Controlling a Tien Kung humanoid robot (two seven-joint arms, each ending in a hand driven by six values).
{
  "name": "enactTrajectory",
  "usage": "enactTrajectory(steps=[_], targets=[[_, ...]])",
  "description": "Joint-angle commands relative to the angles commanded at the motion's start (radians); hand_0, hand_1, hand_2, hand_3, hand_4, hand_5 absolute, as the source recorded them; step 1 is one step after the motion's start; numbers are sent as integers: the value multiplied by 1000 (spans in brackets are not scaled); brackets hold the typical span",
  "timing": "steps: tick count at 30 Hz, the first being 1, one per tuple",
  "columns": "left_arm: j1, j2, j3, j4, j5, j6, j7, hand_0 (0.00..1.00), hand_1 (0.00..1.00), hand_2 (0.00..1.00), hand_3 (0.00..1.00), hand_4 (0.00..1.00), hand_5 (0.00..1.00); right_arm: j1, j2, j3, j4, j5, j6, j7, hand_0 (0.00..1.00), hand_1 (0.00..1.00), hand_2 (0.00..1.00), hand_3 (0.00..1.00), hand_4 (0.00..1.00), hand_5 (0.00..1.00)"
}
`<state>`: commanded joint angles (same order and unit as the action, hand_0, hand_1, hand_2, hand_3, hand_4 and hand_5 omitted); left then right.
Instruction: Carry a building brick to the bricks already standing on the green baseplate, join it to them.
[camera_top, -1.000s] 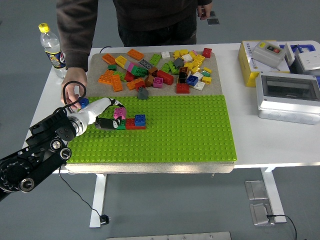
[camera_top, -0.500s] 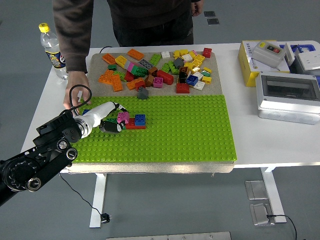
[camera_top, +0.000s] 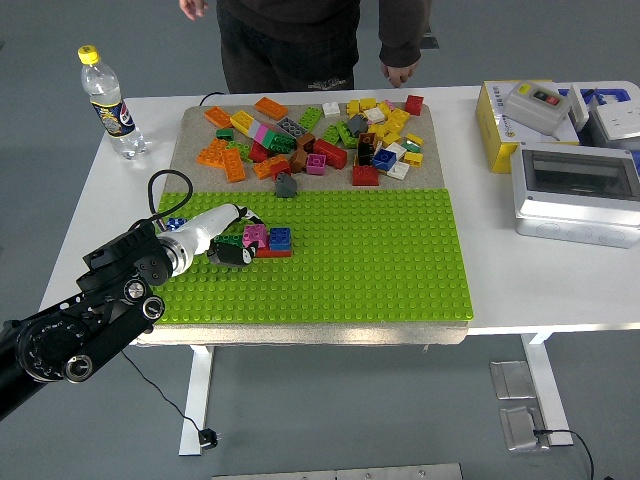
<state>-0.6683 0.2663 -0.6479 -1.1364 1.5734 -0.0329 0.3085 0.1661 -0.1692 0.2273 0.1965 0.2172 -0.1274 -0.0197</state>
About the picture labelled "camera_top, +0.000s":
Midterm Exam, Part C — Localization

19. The thin black floor cable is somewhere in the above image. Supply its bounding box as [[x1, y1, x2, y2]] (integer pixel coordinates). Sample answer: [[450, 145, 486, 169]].
[[532, 427, 596, 480]]

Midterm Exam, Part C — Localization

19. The pink grey striped brick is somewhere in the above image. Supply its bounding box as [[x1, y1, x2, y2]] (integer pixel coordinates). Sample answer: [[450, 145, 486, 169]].
[[248, 119, 274, 146]]

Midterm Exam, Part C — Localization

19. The person's left hand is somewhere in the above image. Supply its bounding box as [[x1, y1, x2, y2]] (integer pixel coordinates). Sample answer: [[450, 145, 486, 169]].
[[379, 62, 421, 90]]

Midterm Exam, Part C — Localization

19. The black power cord with plug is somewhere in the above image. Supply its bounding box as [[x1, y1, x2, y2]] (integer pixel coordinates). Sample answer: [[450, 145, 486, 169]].
[[121, 91, 224, 451]]

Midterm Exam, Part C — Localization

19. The white enclosure transparent lid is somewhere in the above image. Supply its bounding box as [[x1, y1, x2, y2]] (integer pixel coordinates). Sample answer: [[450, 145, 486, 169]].
[[509, 141, 640, 250]]

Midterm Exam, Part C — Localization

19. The dark brown building brick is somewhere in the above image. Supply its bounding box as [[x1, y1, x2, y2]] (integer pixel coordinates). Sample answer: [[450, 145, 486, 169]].
[[357, 132, 378, 166]]

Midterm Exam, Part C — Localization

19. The person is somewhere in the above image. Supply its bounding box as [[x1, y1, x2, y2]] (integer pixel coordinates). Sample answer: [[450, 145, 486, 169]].
[[178, 0, 434, 95]]

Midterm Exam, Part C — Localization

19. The blue square building brick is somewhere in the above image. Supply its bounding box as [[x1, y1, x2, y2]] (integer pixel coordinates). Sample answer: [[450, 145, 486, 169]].
[[372, 148, 398, 173], [268, 227, 293, 252]]

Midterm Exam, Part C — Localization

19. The metal floor strip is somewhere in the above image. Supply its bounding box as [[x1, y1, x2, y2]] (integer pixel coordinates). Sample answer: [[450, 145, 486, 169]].
[[212, 463, 464, 480]]

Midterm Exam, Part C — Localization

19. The grey push-button switch box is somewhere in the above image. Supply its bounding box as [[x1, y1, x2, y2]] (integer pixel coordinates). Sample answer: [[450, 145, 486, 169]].
[[502, 80, 573, 137]]

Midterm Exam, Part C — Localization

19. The dark green building brick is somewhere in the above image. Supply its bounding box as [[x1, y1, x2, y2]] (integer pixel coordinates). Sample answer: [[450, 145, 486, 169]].
[[263, 129, 297, 154]]

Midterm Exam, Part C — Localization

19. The metal floor plate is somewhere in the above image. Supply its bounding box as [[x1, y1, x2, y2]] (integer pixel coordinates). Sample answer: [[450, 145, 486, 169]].
[[499, 404, 551, 454], [488, 360, 537, 401]]

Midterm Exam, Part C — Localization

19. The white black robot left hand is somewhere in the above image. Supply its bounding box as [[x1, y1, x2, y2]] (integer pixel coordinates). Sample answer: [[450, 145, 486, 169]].
[[169, 202, 269, 270]]

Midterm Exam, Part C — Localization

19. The person's right hand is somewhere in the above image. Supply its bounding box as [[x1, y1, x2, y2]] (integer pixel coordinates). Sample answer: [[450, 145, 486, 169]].
[[178, 0, 210, 21]]

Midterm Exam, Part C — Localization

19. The clear bottle yellow cap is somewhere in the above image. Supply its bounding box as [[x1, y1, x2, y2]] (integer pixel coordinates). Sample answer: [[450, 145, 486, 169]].
[[77, 44, 147, 160]]

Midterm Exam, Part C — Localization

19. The orange building brick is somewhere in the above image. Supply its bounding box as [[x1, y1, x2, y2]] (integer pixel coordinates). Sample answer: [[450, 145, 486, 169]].
[[254, 97, 290, 120], [204, 106, 234, 129], [221, 148, 248, 183], [196, 138, 230, 168], [253, 155, 289, 181]]

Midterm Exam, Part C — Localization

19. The white wall socket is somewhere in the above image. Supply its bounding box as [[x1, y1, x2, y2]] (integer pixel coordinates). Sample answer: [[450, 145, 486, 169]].
[[588, 102, 640, 147]]

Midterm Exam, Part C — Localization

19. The white table leg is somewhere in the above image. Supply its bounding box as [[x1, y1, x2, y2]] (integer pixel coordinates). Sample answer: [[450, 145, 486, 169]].
[[519, 333, 575, 447], [178, 344, 216, 457]]

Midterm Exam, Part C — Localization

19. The long red building brick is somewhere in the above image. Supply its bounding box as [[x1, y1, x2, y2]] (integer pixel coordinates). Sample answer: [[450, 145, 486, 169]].
[[312, 138, 348, 169]]

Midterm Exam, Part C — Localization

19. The green studded baseplate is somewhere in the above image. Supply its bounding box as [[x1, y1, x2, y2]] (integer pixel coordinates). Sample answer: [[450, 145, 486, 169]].
[[149, 188, 475, 325]]

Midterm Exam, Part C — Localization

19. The yellow cardboard box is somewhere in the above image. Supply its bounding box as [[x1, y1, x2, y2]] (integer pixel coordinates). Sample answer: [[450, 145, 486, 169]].
[[474, 79, 581, 175]]

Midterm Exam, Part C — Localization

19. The dark grey slope brick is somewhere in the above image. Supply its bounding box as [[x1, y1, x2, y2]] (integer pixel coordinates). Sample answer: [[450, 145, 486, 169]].
[[274, 172, 299, 200]]

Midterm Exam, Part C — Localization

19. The white plastic plate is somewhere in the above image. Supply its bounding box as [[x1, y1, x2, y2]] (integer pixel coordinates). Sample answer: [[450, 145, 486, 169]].
[[568, 83, 591, 132]]

